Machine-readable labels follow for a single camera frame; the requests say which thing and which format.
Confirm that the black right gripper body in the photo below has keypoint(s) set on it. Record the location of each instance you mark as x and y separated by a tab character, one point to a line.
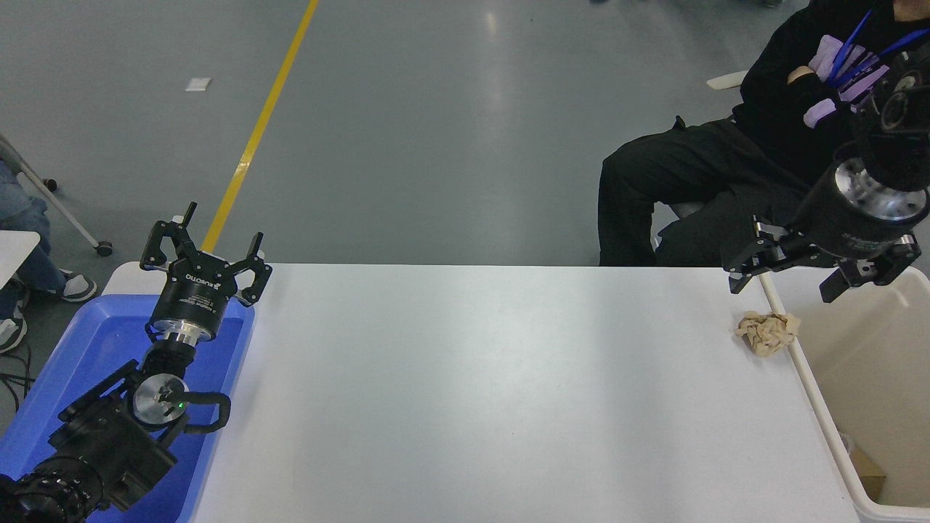
843	229

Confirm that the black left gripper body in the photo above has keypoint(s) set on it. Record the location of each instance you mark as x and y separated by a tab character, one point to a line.
192	301

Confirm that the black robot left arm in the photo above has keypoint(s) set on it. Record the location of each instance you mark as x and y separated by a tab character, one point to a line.
102	443

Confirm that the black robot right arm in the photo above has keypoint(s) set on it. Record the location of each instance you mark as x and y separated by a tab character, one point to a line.
897	152

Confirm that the person's hand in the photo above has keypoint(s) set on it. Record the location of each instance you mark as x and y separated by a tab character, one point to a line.
802	74

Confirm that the crumpled tan paper ball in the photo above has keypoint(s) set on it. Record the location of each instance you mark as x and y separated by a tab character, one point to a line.
766	332

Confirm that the large pale plastic bin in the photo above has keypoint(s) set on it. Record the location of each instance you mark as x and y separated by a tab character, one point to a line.
872	363

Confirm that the grey metal stand with casters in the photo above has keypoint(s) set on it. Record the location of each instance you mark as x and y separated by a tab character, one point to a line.
65	216

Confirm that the blue plastic tray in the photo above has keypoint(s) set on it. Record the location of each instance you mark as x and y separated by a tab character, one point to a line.
94	341

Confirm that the person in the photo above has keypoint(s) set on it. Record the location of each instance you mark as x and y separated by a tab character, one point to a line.
18	218
690	174

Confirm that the small white table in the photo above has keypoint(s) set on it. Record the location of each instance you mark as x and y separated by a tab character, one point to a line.
13	250

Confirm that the white paper scrap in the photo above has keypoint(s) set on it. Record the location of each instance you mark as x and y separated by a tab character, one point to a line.
197	84

